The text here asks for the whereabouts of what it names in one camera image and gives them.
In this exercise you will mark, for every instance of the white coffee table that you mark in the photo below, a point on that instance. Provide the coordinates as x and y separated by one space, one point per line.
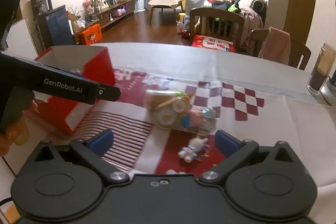
163 4

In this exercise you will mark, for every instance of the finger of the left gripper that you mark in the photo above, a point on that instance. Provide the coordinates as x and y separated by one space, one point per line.
74 86

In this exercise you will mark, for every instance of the pink toy kettle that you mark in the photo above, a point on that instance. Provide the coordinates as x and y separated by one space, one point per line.
120 11

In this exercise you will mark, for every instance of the glass jar dark contents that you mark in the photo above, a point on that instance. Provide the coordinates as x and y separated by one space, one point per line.
321 69

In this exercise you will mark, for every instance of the wooden chair with cushion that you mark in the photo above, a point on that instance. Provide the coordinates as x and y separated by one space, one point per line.
216 23

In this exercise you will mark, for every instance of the orange gift box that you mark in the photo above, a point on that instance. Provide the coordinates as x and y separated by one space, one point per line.
91 35

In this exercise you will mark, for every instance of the pink towel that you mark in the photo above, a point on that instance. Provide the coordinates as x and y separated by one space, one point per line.
276 47

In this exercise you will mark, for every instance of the yellow stool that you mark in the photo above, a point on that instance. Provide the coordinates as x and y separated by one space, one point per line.
181 16

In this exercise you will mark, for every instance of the person left hand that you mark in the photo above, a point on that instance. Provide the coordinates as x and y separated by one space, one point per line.
15 130

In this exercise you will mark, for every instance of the white cabinet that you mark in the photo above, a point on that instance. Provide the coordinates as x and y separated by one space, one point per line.
19 41

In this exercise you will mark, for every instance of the grey plastic bag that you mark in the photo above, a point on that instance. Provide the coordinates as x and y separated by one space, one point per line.
191 4

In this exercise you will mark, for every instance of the sofa with clothes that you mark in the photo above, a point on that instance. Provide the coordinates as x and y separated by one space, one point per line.
253 12

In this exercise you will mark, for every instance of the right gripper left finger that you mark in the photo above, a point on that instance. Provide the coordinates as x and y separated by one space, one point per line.
91 151

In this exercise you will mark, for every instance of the wooden tv console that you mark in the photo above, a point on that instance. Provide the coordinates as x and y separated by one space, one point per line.
105 18

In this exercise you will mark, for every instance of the pink pig chef figurine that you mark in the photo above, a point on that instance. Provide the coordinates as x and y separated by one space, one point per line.
197 118

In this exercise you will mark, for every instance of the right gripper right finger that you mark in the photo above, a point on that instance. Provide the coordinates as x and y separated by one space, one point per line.
237 154

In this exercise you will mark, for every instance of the red white table mat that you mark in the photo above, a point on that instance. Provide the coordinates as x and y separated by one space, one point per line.
140 146

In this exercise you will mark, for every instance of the wooden chair with towel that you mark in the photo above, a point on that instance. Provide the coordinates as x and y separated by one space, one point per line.
299 53

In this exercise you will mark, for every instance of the yellow correction tape dispenser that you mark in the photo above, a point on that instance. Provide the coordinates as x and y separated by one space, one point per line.
167 114

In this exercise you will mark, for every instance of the red printed seat cushion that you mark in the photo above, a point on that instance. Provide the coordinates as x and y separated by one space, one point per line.
211 43

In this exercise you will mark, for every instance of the black television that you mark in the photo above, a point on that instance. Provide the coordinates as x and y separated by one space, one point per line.
54 28

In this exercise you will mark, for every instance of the red cardboard box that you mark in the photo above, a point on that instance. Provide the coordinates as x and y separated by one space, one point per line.
93 62

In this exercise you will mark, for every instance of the white rabbit keychain figurine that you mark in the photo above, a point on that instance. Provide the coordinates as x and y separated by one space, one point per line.
196 149

